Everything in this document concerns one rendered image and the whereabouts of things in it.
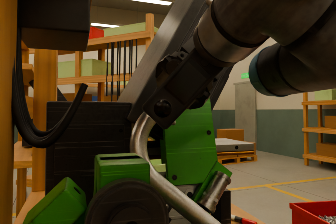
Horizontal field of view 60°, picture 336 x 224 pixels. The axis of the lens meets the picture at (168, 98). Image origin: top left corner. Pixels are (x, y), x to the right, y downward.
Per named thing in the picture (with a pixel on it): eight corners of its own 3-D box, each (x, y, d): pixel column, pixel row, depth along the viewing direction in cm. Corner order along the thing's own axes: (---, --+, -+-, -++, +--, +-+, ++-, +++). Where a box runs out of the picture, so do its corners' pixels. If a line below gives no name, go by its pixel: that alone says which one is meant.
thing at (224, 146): (225, 147, 95) (225, 138, 95) (254, 155, 79) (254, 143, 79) (103, 153, 83) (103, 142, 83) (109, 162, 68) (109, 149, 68)
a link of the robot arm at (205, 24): (249, 61, 31) (193, 8, 31) (228, 77, 35) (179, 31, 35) (281, 22, 34) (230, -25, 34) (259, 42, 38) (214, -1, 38)
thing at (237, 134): (234, 156, 769) (234, 128, 772) (257, 161, 699) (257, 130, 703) (197, 160, 710) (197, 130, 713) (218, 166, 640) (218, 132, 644)
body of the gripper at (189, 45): (223, 72, 49) (265, 35, 39) (194, 105, 46) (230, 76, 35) (191, 41, 50) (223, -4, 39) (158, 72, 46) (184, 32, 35)
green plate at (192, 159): (204, 183, 68) (195, 98, 74) (220, 182, 61) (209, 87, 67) (157, 187, 65) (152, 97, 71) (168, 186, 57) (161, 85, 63)
